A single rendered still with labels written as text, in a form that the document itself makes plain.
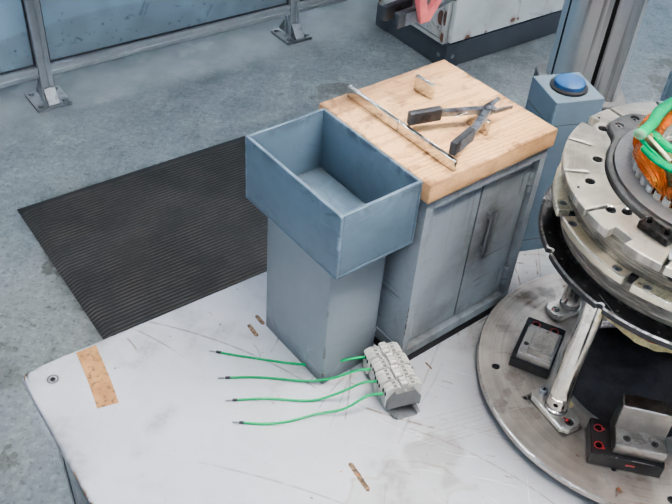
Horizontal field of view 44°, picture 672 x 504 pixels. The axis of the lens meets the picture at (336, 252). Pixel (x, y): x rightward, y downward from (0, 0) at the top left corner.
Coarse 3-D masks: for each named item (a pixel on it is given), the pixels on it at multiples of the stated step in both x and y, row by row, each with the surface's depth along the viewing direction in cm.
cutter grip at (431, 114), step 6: (426, 108) 91; (432, 108) 91; (438, 108) 91; (408, 114) 90; (414, 114) 90; (420, 114) 90; (426, 114) 90; (432, 114) 91; (438, 114) 91; (408, 120) 90; (414, 120) 90; (420, 120) 91; (426, 120) 91; (432, 120) 91; (438, 120) 92
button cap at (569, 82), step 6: (558, 78) 108; (564, 78) 108; (570, 78) 108; (576, 78) 108; (582, 78) 109; (558, 84) 107; (564, 84) 107; (570, 84) 107; (576, 84) 107; (582, 84) 107; (564, 90) 107; (570, 90) 107; (576, 90) 107; (582, 90) 108
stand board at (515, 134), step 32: (448, 64) 105; (384, 96) 98; (416, 96) 98; (448, 96) 99; (480, 96) 99; (352, 128) 92; (384, 128) 93; (416, 128) 93; (448, 128) 94; (512, 128) 94; (544, 128) 95; (416, 160) 88; (480, 160) 89; (512, 160) 92; (448, 192) 88
